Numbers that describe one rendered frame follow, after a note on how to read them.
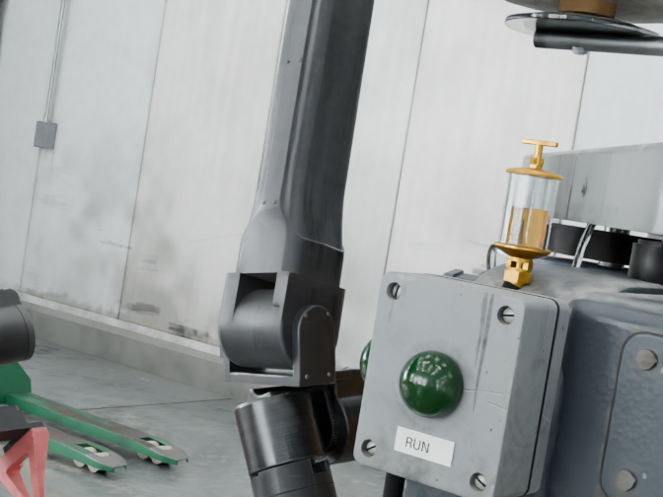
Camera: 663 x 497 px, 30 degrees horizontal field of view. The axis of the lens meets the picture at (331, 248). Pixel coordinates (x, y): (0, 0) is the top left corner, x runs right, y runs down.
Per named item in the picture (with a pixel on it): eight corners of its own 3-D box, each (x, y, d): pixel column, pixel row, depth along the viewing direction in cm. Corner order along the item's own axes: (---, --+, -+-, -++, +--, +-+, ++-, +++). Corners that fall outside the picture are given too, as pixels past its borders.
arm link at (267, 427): (214, 401, 89) (264, 379, 85) (284, 393, 94) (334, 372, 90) (236, 496, 87) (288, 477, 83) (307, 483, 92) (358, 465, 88)
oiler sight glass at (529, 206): (488, 241, 62) (500, 171, 61) (512, 243, 64) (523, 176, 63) (533, 248, 60) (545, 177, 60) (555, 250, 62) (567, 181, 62)
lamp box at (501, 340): (350, 461, 57) (381, 269, 57) (404, 453, 61) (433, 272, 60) (491, 507, 53) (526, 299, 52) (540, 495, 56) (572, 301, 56)
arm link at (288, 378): (216, 305, 90) (298, 306, 84) (328, 300, 99) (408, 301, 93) (219, 468, 90) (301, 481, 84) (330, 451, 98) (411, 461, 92)
